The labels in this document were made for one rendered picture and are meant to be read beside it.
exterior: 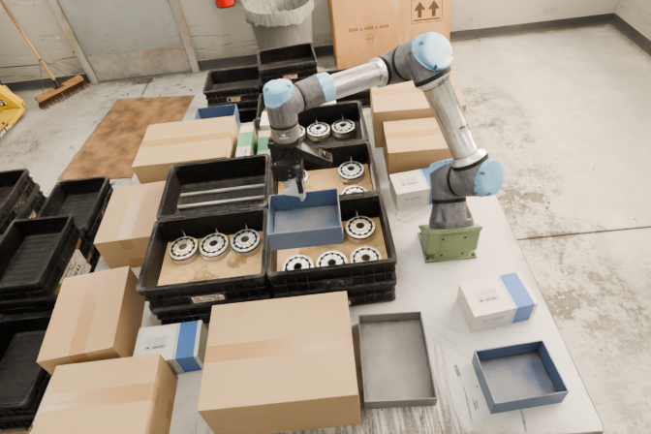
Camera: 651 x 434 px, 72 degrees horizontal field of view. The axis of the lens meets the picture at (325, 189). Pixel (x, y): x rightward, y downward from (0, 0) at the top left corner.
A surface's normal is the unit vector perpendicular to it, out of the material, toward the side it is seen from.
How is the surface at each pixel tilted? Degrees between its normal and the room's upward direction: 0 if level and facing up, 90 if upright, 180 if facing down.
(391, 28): 76
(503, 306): 0
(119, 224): 0
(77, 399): 0
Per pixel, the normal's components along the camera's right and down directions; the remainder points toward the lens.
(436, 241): 0.04, 0.69
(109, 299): -0.10, -0.72
